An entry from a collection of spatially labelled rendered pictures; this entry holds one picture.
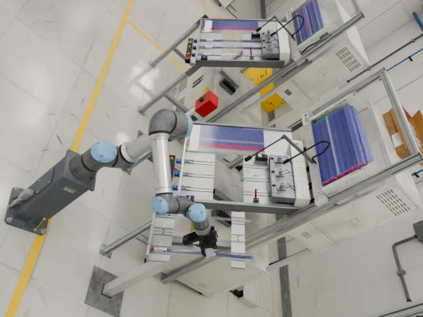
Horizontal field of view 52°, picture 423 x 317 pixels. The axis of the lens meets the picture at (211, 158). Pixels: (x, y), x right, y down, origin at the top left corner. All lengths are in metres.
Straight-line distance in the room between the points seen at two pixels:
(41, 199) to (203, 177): 0.92
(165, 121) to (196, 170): 0.77
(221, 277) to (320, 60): 1.84
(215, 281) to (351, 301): 1.25
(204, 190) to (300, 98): 1.57
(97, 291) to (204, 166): 1.00
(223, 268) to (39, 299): 1.19
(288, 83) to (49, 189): 2.15
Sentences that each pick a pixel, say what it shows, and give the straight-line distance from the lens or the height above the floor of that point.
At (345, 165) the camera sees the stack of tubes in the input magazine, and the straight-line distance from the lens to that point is 2.47.
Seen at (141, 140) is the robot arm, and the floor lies 0.93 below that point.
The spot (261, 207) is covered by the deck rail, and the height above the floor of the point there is 1.04.
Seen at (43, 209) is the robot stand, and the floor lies 0.20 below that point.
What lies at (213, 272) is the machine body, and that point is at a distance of 3.14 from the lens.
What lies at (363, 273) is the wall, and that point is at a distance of 3.99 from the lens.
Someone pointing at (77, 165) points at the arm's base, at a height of 0.60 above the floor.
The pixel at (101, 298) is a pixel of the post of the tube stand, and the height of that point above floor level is 0.01.
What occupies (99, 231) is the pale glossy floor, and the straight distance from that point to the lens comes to 3.04.
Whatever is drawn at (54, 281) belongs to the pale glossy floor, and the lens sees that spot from 2.74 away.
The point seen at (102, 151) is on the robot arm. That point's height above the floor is 0.77.
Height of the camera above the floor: 2.25
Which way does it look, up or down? 31 degrees down
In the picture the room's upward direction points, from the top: 57 degrees clockwise
